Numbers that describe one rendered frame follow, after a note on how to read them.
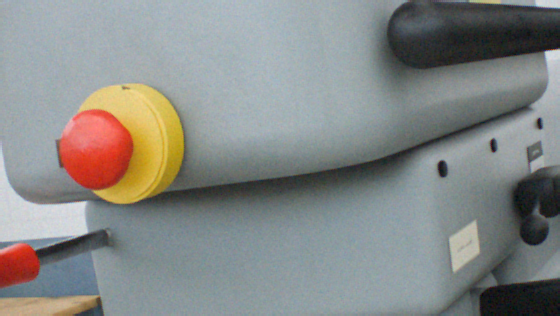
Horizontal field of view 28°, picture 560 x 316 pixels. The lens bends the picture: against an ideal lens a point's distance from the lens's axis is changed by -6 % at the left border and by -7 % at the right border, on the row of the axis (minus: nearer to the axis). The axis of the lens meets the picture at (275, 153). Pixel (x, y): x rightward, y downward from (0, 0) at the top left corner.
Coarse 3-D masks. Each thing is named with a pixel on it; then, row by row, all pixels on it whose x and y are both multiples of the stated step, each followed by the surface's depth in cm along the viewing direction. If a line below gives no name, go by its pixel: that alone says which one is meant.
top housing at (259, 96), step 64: (0, 0) 64; (64, 0) 61; (128, 0) 59; (192, 0) 58; (256, 0) 56; (320, 0) 56; (384, 0) 59; (448, 0) 69; (512, 0) 84; (0, 64) 64; (64, 64) 62; (128, 64) 60; (192, 64) 58; (256, 64) 57; (320, 64) 56; (384, 64) 58; (512, 64) 81; (0, 128) 66; (64, 128) 62; (192, 128) 59; (256, 128) 57; (320, 128) 57; (384, 128) 58; (448, 128) 68; (64, 192) 63
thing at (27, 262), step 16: (64, 240) 69; (80, 240) 70; (96, 240) 72; (0, 256) 62; (16, 256) 63; (32, 256) 65; (48, 256) 67; (64, 256) 68; (0, 272) 62; (16, 272) 63; (32, 272) 64; (0, 288) 63
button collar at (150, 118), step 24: (96, 96) 58; (120, 96) 58; (144, 96) 57; (120, 120) 58; (144, 120) 57; (168, 120) 58; (144, 144) 58; (168, 144) 57; (144, 168) 58; (168, 168) 58; (96, 192) 59; (120, 192) 58; (144, 192) 58
